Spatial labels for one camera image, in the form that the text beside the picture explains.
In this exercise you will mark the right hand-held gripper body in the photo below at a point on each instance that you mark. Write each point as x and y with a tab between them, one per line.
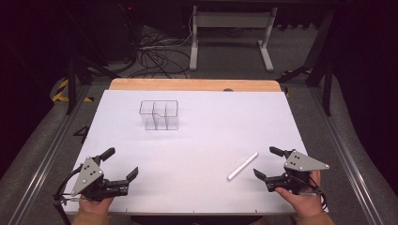
298	170

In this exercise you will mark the person's left hand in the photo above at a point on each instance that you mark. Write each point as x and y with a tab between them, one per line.
95	206

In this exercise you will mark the white pen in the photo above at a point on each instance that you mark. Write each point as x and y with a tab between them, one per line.
243	166

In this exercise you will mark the yellow black hazard tape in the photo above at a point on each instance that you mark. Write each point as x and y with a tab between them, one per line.
61	92

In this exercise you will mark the person's right hand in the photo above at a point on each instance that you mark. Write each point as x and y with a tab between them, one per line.
303	201

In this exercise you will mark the black bracket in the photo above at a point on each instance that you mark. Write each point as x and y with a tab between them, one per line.
82	132

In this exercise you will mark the black metal stand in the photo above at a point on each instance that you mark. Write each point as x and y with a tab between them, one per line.
325	72
72	84

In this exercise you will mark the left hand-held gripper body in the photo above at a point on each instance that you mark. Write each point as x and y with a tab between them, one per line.
89	176

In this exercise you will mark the white table cover sheet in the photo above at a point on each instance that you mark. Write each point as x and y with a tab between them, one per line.
200	125

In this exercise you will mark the clear acrylic compartment organizer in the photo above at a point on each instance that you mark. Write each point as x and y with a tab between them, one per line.
159	114

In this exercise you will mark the aluminium floor rail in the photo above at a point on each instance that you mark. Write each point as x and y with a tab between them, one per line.
47	159
347	156

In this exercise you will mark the white metal stand frame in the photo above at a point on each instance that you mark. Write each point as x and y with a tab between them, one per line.
231	20

